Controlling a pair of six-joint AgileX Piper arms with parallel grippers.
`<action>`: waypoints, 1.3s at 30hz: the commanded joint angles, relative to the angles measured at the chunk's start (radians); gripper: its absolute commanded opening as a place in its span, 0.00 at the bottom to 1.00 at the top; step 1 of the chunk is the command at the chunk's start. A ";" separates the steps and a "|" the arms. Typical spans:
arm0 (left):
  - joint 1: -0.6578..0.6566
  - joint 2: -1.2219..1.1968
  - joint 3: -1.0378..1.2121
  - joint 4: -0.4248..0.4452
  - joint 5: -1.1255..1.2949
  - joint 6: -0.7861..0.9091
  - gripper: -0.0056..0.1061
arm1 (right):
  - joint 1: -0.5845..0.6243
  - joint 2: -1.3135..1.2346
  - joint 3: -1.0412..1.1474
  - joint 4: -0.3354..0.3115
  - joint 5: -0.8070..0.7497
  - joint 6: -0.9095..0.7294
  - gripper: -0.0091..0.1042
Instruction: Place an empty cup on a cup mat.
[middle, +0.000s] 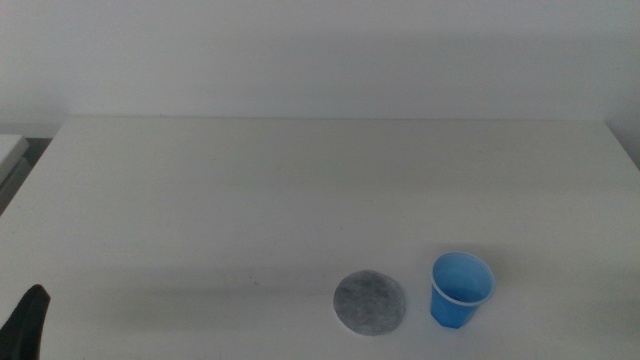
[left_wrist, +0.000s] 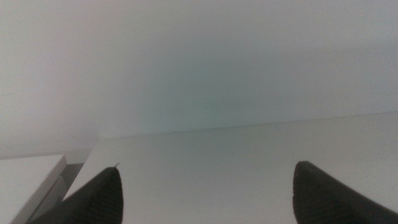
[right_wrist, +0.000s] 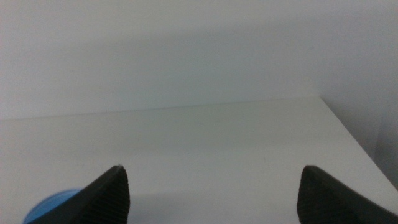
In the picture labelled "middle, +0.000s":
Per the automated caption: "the blue plastic cup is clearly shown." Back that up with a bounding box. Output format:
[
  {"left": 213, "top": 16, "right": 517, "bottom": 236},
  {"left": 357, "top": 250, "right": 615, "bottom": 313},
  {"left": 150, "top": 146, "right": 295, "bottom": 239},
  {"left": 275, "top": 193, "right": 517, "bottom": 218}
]
[{"left": 430, "top": 251, "right": 497, "bottom": 330}]

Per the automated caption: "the round grey felt cup mat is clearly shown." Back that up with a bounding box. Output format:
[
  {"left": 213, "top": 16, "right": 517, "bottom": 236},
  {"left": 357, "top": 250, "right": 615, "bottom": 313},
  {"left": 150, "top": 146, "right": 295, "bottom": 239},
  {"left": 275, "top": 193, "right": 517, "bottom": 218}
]
[{"left": 332, "top": 269, "right": 407, "bottom": 338}]

